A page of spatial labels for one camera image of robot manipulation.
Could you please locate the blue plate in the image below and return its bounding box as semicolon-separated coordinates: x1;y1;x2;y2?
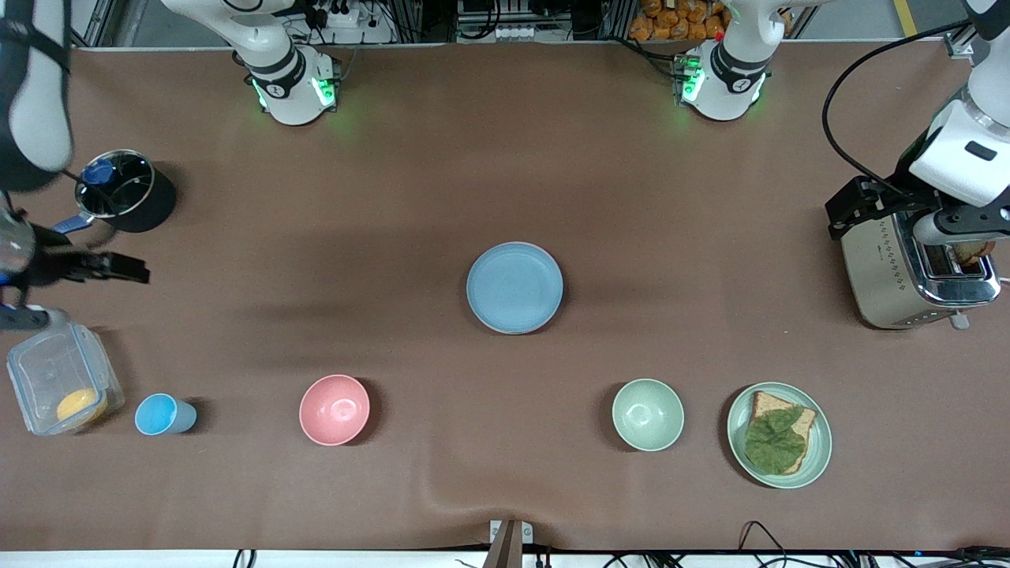
466;241;564;335

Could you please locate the beige chrome toaster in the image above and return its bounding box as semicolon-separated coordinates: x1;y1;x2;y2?
840;207;1001;331

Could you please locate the glass lid blue knob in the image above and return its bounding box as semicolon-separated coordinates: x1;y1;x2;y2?
75;150;155;219

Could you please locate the brown toast slice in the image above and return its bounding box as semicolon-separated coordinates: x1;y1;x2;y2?
951;241;997;266

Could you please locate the clear container blue seal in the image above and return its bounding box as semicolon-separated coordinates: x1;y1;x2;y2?
6;322;125;436

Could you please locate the yellow round sponge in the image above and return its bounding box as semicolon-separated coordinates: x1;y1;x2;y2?
56;388;108;427

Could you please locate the light blue cup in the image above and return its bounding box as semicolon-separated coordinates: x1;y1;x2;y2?
134;393;198;436

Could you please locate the bread slice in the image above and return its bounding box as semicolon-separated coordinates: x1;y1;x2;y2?
746;390;817;474

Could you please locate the green plate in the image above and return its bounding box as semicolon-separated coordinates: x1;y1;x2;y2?
727;382;833;490

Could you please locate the green lettuce leaf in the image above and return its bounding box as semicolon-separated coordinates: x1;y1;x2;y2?
744;406;807;476

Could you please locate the pink bowl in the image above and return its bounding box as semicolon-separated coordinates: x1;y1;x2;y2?
299;374;371;447

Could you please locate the bag of orange buns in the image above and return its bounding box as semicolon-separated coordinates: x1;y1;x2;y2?
629;0;732;43

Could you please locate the green bowl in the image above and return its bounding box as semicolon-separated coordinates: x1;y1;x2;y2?
612;379;685;452

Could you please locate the black pot blue handle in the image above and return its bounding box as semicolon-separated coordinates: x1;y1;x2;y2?
51;150;178;235

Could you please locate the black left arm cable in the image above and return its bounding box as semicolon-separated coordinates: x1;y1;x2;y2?
822;20;971;198

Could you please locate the aluminium frame profile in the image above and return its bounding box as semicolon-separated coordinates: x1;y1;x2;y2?
945;20;979;58

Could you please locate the metal mounting bracket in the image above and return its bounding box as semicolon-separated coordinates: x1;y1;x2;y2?
488;518;534;568

